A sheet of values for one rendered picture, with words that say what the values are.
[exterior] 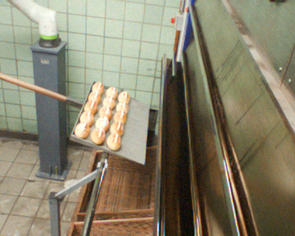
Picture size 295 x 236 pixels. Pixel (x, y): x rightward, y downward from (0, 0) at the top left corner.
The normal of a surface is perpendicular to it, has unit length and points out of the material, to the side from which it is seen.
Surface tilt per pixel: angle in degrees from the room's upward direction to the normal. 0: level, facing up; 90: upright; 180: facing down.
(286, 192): 70
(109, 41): 90
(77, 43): 90
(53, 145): 90
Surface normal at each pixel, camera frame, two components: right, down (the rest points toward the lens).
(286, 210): -0.89, -0.41
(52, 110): -0.12, 0.52
